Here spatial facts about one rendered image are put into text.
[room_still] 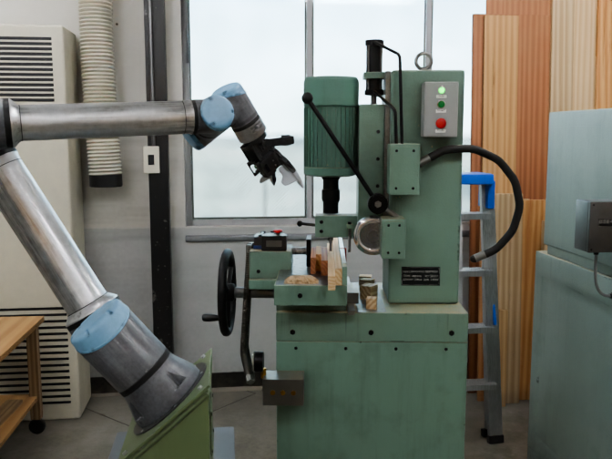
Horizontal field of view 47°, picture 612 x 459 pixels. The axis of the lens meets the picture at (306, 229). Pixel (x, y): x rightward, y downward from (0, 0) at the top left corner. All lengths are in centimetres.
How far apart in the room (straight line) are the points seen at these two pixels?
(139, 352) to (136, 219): 198
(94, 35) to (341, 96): 157
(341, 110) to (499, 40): 167
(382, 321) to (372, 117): 62
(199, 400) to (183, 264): 205
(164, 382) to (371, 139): 99
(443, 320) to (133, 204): 193
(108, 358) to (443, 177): 112
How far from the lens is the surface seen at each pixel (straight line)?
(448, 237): 222
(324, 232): 226
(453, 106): 214
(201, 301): 367
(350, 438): 226
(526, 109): 378
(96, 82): 344
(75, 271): 187
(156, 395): 170
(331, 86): 219
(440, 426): 227
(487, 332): 315
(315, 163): 221
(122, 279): 367
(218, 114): 184
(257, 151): 208
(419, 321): 215
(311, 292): 203
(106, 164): 343
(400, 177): 210
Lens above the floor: 133
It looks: 8 degrees down
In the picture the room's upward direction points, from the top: straight up
